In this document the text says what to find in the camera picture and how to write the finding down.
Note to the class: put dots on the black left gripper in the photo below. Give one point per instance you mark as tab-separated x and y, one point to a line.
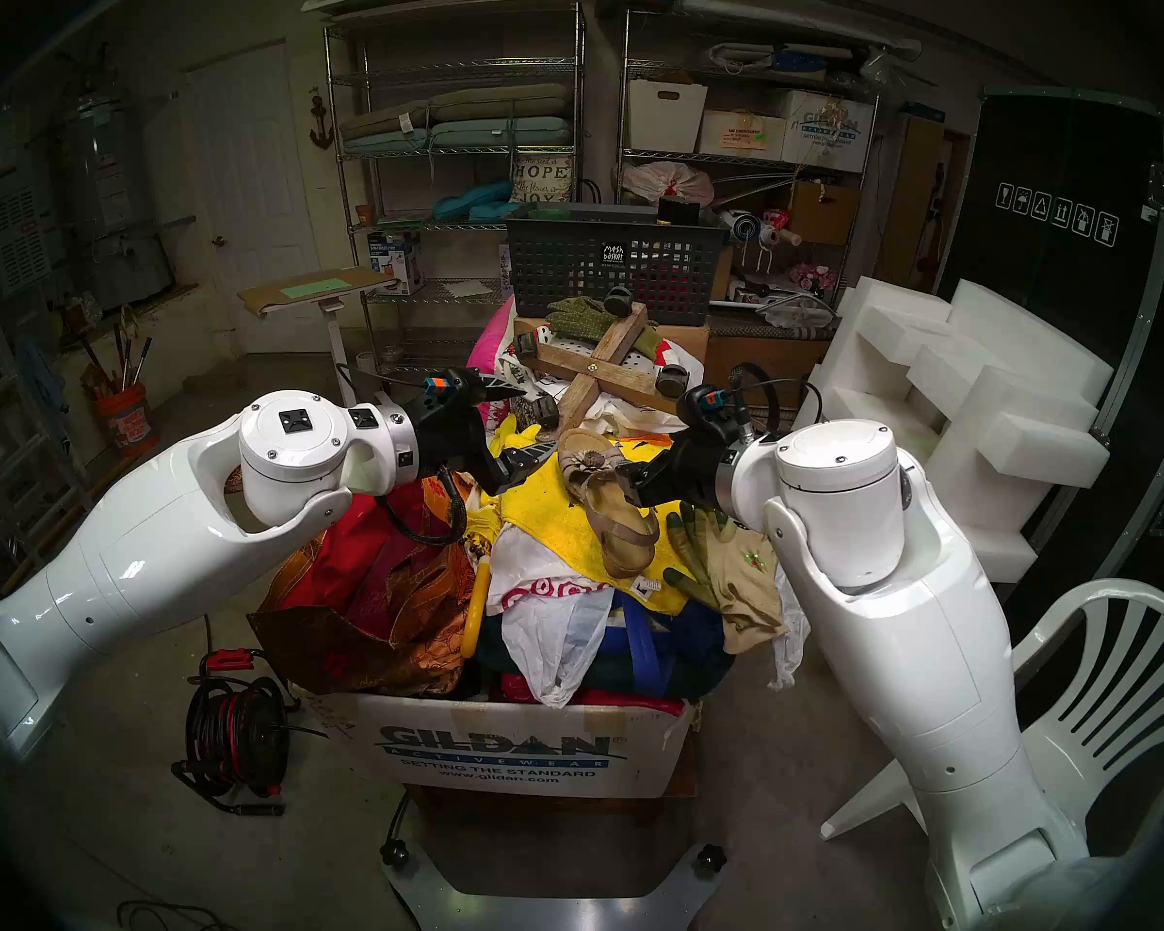
451	425

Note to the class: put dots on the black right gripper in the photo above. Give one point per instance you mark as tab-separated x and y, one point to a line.
708	454

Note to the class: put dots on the tan flower sandal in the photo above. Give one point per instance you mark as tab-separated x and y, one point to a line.
621	541

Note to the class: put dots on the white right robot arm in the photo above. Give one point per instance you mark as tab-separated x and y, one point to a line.
931	667

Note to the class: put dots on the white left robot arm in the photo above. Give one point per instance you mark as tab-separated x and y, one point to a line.
155	561

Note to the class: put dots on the pink pillow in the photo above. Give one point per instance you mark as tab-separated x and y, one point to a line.
490	357

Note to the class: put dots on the wooden cross caster dolly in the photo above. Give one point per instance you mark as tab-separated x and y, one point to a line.
592	367

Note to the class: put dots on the yellow towel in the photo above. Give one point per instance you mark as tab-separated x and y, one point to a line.
553	522

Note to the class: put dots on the green knit glove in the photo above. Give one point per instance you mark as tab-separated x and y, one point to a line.
577	318

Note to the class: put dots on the tan green-fingered garden glove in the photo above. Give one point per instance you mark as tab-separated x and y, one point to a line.
737	590

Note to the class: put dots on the dark plastic mesh basket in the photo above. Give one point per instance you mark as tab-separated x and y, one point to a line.
563	270

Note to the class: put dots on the blue tote bag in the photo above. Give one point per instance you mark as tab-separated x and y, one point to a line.
660	648

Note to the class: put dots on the blue product box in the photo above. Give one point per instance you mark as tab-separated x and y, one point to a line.
393	260

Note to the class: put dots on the white red-print plastic bag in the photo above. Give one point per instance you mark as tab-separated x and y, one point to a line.
553	638

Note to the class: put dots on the white hanging cloth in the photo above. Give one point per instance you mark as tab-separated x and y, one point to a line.
791	648

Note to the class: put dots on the teal cushion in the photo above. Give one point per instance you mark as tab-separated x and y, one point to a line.
470	202

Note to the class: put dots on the red gold fabric bag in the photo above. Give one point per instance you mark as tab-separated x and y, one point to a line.
369	609

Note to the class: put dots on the pink artificial flowers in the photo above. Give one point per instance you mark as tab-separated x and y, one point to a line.
815	277

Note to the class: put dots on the adjustable overbed table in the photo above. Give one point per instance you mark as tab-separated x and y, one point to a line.
320	289

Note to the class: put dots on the hope lettered sign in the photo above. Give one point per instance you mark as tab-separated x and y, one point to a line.
541	177

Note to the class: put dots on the pink white plastic bag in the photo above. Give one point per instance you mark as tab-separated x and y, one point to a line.
669	182

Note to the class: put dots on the small brown cardboard box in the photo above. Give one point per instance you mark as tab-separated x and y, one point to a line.
824	211

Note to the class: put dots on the pale green seat cushion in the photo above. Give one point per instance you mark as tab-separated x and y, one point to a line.
504	132

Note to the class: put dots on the white foam packing insert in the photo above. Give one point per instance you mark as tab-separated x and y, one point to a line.
980	396

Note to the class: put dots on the large Gildan cardboard box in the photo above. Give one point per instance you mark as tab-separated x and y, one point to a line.
504	745

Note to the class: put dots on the olive seat cushion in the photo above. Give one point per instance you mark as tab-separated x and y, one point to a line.
495	98

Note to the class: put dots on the white orange-label cardboard box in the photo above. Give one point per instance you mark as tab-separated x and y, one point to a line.
737	134

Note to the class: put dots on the white storage bin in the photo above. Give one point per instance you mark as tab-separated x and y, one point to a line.
664	119

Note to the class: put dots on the white panel door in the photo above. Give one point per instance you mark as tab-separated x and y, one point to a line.
252	192

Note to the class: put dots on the brown wooden cabinet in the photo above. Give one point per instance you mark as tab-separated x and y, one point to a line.
917	202

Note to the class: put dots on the small Gildan cardboard box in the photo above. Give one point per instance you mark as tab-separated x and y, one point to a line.
829	134

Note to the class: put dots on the orange plastic bucket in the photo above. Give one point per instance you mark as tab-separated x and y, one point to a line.
126	420

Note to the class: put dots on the black flight case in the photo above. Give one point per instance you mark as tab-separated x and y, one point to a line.
1057	260

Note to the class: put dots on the white plastic pipe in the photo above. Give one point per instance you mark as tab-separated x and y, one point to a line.
795	22

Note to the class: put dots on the grey water heater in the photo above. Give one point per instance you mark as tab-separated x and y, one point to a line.
107	192

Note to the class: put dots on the white plastic chair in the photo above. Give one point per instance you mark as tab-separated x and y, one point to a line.
1125	687

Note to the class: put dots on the anchor wall decoration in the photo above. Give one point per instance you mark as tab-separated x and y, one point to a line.
321	124

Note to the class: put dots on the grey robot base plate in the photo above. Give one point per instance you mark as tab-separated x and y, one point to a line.
543	910

